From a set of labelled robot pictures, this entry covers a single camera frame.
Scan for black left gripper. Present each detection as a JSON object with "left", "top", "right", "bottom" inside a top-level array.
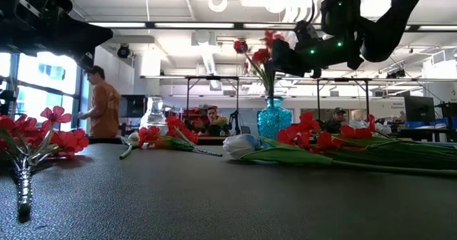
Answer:
[{"left": 0, "top": 0, "right": 114, "bottom": 70}]

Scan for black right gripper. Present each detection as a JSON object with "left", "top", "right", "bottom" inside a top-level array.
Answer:
[{"left": 270, "top": 20, "right": 364, "bottom": 79}]

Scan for small red flower stem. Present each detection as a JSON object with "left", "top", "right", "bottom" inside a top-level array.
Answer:
[{"left": 233, "top": 30, "right": 286, "bottom": 99}]

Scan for large red flower bunch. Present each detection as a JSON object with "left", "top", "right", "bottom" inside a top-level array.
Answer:
[{"left": 276, "top": 111, "right": 393, "bottom": 154}]

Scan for white tulip with green leaves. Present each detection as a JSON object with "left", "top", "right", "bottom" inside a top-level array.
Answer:
[{"left": 223, "top": 133, "right": 457, "bottom": 179}]

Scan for white blossom flower stem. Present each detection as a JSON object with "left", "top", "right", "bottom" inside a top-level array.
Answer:
[{"left": 119, "top": 131, "right": 141, "bottom": 160}]

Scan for red flower stem thin fronds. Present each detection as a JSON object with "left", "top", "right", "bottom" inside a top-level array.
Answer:
[
  {"left": 0, "top": 106, "right": 90, "bottom": 222},
  {"left": 138, "top": 115, "right": 223, "bottom": 158}
]

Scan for blue glass vase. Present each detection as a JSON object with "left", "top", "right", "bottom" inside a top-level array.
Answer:
[{"left": 256, "top": 96, "right": 293, "bottom": 141}]

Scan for clear glass vase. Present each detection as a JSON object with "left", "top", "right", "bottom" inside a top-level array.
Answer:
[{"left": 139, "top": 95, "right": 169, "bottom": 136}]

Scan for person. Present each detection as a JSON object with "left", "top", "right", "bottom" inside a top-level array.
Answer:
[
  {"left": 323, "top": 106, "right": 348, "bottom": 134},
  {"left": 197, "top": 106, "right": 231, "bottom": 137},
  {"left": 77, "top": 65, "right": 121, "bottom": 138}
]

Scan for black computer monitor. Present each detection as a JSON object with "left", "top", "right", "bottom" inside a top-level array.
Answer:
[{"left": 404, "top": 96, "right": 436, "bottom": 123}]

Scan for blue storage bin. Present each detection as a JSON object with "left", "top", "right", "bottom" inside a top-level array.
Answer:
[{"left": 406, "top": 117, "right": 457, "bottom": 129}]

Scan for black ceiling camera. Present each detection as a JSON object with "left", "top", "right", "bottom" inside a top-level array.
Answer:
[{"left": 116, "top": 44, "right": 131, "bottom": 59}]

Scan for black metal workbench frame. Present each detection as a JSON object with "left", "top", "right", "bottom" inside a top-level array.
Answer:
[
  {"left": 316, "top": 77, "right": 371, "bottom": 126},
  {"left": 185, "top": 75, "right": 240, "bottom": 136}
]

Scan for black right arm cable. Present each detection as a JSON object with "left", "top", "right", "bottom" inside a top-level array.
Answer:
[{"left": 308, "top": 0, "right": 319, "bottom": 25}]

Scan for white hanging ring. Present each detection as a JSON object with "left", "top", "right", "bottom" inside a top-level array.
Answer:
[{"left": 208, "top": 0, "right": 229, "bottom": 13}]

